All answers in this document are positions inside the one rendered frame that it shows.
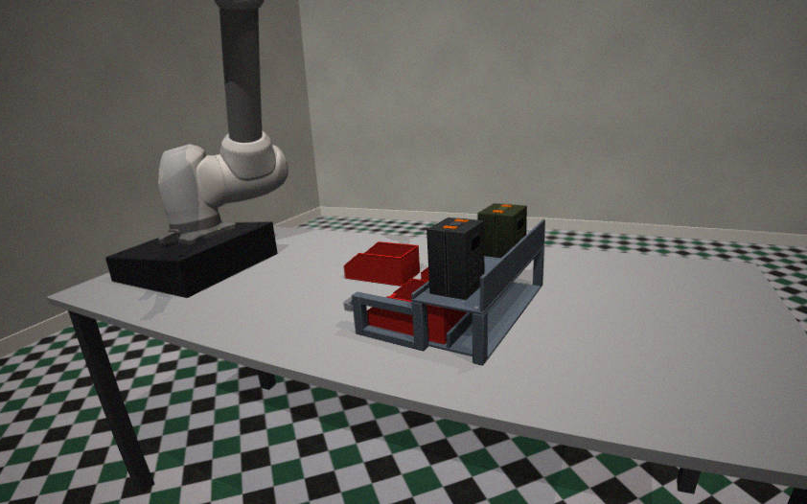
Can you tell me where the black case with orange latches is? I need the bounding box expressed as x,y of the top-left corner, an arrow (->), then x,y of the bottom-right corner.
427,218 -> 484,300

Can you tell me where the olive green case with orange latches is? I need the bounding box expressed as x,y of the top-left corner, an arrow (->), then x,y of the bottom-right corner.
477,203 -> 527,258

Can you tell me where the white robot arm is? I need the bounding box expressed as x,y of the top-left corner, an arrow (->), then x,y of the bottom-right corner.
158,0 -> 288,245

